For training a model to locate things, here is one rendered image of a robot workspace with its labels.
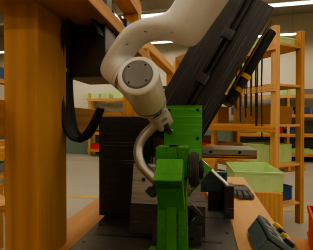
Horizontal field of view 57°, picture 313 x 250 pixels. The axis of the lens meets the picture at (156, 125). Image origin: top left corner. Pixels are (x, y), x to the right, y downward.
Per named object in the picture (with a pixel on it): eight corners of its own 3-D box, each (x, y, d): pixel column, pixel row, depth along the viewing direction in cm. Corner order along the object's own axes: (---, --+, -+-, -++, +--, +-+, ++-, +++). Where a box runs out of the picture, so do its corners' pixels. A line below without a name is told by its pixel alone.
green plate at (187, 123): (202, 176, 91) (202, 112, 97) (201, 174, 83) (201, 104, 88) (166, 175, 93) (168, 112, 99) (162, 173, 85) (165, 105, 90)
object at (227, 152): (249, 154, 110) (249, 146, 110) (257, 159, 94) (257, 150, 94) (148, 152, 116) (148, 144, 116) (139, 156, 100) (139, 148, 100)
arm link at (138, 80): (120, 99, 70) (148, 122, 67) (104, 74, 57) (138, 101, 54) (144, 74, 71) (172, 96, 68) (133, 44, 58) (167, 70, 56)
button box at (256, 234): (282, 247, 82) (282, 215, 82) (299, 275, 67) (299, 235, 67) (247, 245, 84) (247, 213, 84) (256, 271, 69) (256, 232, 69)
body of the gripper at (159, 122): (174, 106, 70) (177, 120, 80) (147, 79, 73) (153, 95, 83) (151, 126, 69) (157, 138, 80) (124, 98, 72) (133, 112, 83)
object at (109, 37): (123, 84, 98) (123, 39, 98) (106, 76, 82) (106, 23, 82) (89, 85, 101) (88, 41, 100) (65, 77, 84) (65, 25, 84)
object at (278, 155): (272, 230, 321) (273, 15, 318) (168, 188, 525) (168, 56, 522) (304, 222, 347) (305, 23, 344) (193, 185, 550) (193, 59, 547)
